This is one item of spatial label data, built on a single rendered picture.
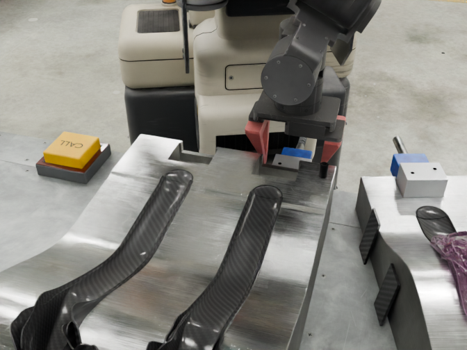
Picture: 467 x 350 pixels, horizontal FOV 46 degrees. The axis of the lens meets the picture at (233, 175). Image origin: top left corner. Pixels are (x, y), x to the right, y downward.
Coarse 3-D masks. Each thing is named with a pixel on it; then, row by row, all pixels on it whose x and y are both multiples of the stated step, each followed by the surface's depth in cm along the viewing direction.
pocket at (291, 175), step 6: (258, 162) 68; (258, 168) 69; (264, 168) 70; (270, 168) 69; (276, 168) 69; (282, 168) 69; (288, 168) 69; (258, 174) 70; (264, 174) 70; (270, 174) 70; (276, 174) 70; (282, 174) 69; (288, 174) 69; (294, 174) 69; (288, 180) 69; (294, 180) 69
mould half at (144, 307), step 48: (144, 144) 71; (144, 192) 63; (192, 192) 63; (240, 192) 63; (288, 192) 63; (96, 240) 57; (192, 240) 57; (288, 240) 57; (0, 288) 46; (48, 288) 46; (144, 288) 49; (192, 288) 50; (288, 288) 52; (0, 336) 42; (96, 336) 42; (144, 336) 42; (240, 336) 42; (288, 336) 43
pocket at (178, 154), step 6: (180, 144) 71; (174, 150) 70; (180, 150) 72; (216, 150) 70; (174, 156) 70; (180, 156) 72; (186, 156) 72; (192, 156) 72; (198, 156) 71; (204, 156) 71; (210, 156) 71; (192, 162) 72; (198, 162) 72; (204, 162) 72
